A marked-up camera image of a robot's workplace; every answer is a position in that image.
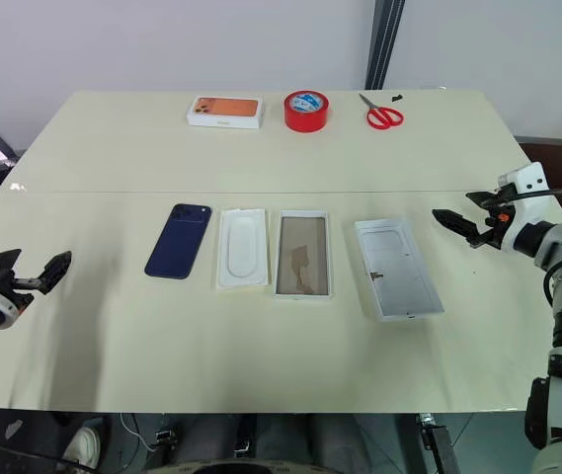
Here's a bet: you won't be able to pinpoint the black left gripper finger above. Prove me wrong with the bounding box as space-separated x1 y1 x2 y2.
0 248 23 273
38 250 73 296

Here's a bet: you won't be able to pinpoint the white moulded insert tray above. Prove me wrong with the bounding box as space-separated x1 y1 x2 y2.
215 207 268 293

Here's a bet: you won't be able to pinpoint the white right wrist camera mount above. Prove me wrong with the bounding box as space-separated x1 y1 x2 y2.
496 162 552 254

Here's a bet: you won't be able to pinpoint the black metal table leg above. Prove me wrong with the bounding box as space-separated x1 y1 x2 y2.
417 413 462 474

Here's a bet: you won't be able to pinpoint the dark grey vertical post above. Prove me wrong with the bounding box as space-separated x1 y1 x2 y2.
364 0 407 91

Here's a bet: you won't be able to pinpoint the white phone box, orange print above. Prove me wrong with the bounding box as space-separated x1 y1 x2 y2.
185 95 267 131

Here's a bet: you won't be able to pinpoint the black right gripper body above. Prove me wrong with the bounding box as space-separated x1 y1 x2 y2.
472 183 517 249

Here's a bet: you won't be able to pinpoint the red-handled scissors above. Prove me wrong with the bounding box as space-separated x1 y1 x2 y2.
358 93 405 131

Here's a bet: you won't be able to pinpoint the white shoe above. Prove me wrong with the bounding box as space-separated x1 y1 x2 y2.
62 425 103 470

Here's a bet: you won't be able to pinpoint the dark blue smartphone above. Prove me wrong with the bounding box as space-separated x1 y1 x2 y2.
143 202 213 281

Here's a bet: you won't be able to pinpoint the white box lid, grey inside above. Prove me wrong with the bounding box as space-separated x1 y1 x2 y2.
354 214 445 324

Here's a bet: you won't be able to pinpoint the thin white cable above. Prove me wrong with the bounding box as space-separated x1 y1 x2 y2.
120 413 158 453

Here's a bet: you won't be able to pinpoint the white box base, brown inside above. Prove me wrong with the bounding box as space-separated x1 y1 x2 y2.
273 210 337 300

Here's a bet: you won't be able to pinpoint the red tape roll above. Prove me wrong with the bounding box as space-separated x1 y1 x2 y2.
282 90 330 134

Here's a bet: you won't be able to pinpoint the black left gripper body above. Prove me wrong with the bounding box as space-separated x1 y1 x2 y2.
0 269 42 312

